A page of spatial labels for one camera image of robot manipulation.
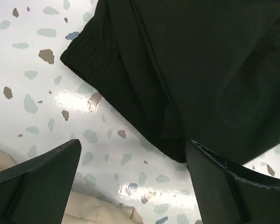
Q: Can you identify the beige folded garment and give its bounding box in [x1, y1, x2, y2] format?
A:
[0, 147, 144, 224]

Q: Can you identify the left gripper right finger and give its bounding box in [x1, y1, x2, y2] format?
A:
[185, 141, 280, 224]

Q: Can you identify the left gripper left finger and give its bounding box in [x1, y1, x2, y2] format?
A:
[0, 139, 81, 224]

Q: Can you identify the black garment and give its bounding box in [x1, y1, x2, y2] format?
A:
[60, 0, 280, 164]

